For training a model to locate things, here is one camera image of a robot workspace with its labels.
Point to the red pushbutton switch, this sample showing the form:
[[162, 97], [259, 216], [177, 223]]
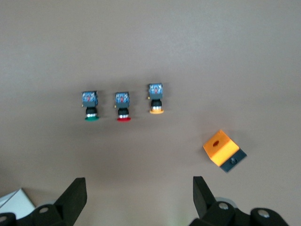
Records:
[[122, 103]]

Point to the green pushbutton switch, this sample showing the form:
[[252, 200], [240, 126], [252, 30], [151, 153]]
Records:
[[90, 103]]

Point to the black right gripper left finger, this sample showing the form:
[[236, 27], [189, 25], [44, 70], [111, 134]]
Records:
[[70, 200]]

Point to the yellow pushbutton switch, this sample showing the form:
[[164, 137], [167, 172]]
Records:
[[156, 96]]

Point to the white drawer cabinet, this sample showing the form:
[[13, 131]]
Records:
[[16, 202]]

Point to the orange button box black base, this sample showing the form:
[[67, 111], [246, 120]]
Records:
[[221, 148]]

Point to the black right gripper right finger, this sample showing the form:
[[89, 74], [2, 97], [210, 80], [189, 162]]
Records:
[[205, 202]]

